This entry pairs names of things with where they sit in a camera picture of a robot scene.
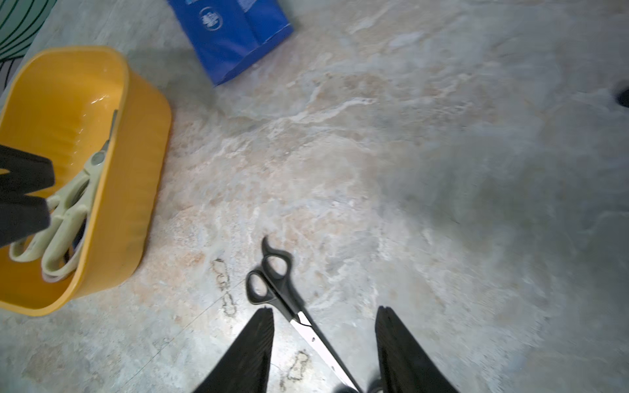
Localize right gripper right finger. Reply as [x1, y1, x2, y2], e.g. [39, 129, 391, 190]
[374, 306, 458, 393]

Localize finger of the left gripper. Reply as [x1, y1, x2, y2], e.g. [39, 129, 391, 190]
[0, 193, 51, 247]
[1, 145, 56, 194]

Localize blue snack packet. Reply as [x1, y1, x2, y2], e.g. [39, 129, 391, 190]
[169, 0, 293, 86]

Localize black hair scissors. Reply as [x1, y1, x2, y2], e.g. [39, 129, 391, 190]
[246, 237, 361, 392]

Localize cream kitchen shears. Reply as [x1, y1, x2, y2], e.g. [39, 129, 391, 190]
[9, 141, 110, 283]

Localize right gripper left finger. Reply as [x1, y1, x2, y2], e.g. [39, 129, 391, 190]
[194, 308, 275, 393]

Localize yellow storage box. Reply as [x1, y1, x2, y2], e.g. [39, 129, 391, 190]
[1, 46, 172, 316]

